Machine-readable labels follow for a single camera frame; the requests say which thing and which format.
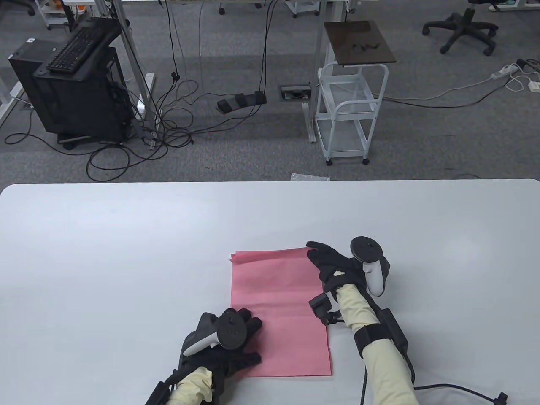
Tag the person's left hand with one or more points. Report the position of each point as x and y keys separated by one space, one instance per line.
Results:
x=236 y=360

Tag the person's right hand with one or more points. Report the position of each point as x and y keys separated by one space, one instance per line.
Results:
x=333 y=265

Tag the grey white handheld controller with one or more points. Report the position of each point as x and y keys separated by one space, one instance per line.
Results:
x=230 y=331
x=373 y=278

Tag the person's left forearm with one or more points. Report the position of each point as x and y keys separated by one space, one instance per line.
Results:
x=192 y=386

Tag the person's right forearm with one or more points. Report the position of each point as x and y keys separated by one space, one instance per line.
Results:
x=356 y=308

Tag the clear plastic bag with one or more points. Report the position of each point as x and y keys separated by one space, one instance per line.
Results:
x=310 y=177

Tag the metal floor socket box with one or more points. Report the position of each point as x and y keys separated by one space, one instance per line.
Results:
x=295 y=93

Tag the black foot pedal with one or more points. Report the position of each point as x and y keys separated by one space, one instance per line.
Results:
x=240 y=101

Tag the dark brown board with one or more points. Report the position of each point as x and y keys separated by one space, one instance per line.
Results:
x=358 y=42

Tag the white power strip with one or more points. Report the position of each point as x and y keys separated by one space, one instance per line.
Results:
x=504 y=71

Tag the grey metal desk leg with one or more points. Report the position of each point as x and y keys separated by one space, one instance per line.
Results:
x=141 y=90

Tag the white storage cart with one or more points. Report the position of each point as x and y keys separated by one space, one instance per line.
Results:
x=301 y=6
x=55 y=19

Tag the white power adapter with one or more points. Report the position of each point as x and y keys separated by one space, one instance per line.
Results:
x=535 y=86

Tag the black power adapter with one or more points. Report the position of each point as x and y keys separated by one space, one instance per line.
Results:
x=521 y=63

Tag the black office chair base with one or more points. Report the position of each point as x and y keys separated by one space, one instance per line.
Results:
x=466 y=23

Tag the black computer tower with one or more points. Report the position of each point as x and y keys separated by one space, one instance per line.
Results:
x=76 y=105

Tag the black keyboard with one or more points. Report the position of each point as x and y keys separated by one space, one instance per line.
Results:
x=74 y=49

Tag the white desk foot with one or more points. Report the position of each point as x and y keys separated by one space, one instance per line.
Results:
x=8 y=97

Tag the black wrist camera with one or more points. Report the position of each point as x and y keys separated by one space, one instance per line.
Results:
x=320 y=306

